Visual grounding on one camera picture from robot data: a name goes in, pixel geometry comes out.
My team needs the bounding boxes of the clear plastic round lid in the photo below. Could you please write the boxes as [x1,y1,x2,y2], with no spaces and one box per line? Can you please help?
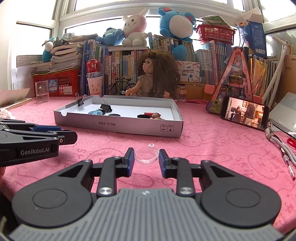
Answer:
[134,144,159,165]

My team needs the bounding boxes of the blue shark hair clip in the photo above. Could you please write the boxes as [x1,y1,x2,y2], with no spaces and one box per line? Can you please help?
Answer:
[88,109,105,115]

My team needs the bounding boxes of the black binder clip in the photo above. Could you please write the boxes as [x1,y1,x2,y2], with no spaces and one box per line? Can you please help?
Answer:
[75,93,87,107]
[99,98,112,114]

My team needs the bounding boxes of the black disc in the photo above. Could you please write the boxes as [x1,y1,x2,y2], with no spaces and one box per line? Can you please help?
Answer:
[108,113,121,116]

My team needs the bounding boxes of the black round cap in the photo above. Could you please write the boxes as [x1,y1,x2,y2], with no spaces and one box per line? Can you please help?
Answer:
[137,114,151,119]

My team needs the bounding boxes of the black binder clip on tray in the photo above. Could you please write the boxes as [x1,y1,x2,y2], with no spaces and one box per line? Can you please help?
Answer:
[75,93,87,107]

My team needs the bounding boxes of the clear acrylic block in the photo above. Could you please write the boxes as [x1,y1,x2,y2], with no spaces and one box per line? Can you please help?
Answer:
[35,80,49,103]

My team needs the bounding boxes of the red plastic basket left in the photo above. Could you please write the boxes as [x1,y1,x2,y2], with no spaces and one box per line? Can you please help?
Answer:
[32,68,80,97]

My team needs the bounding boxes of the white cardboard tray box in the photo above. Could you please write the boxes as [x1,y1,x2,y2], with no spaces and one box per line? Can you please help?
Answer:
[54,95,184,138]

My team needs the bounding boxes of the white cat paper cup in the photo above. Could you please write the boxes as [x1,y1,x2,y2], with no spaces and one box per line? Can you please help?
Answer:
[88,77,103,96]

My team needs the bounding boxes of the blue white plush left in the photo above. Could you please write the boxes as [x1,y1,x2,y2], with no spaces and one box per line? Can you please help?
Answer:
[42,37,56,63]

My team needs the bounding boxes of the miniature black bicycle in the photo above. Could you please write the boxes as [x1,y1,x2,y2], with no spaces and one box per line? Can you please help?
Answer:
[106,78,135,95]

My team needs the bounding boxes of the red Budweiser can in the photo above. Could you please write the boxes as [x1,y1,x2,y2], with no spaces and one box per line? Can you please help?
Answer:
[86,59,102,79]

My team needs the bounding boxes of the stack of books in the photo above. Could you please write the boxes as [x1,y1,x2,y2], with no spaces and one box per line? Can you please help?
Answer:
[31,33,98,74]

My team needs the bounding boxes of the pink lidded jar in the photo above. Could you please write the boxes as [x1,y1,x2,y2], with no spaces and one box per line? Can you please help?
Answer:
[176,85,187,103]

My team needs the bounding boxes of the wooden drawer shelf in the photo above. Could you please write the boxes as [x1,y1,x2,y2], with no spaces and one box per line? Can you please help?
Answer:
[179,81,216,100]

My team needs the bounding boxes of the row of upright books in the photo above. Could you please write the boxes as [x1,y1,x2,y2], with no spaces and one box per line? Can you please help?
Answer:
[86,40,278,96]

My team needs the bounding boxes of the smartphone playing video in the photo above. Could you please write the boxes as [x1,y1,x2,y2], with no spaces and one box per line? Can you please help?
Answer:
[220,96,269,131]

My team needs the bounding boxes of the brown haired doll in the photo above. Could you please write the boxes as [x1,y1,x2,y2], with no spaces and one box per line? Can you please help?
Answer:
[125,50,180,99]

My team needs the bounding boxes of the label printer box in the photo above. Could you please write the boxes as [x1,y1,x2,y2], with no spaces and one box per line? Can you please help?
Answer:
[177,61,200,83]

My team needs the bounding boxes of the pink triangular toy house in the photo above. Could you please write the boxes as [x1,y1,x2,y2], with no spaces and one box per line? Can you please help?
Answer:
[206,47,262,114]

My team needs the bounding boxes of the small blue plush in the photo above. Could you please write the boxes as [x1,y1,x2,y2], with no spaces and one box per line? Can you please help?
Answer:
[95,28,124,46]

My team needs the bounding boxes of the white pipe stand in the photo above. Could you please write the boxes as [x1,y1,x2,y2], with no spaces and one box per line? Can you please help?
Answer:
[262,35,290,108]

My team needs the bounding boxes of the red scissors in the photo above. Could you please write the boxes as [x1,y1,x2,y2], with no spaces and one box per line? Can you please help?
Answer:
[287,138,296,148]

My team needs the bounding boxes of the clear plastic folder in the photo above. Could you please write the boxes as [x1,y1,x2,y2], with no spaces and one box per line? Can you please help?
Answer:
[269,92,296,133]

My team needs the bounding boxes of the pink white rabbit plush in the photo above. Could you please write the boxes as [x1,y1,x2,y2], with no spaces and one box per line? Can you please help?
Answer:
[122,8,149,47]

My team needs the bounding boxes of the red basket on books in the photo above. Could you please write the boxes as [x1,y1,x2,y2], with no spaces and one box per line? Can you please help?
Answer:
[196,25,235,45]

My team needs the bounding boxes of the blue plush toy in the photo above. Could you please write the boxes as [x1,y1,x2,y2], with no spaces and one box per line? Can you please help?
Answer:
[158,7,196,61]

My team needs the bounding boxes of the blue carton box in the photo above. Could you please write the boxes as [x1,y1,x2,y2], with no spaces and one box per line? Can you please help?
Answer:
[236,13,267,59]

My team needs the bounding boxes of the white charging cable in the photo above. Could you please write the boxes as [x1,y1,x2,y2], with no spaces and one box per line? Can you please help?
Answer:
[264,122,296,166]

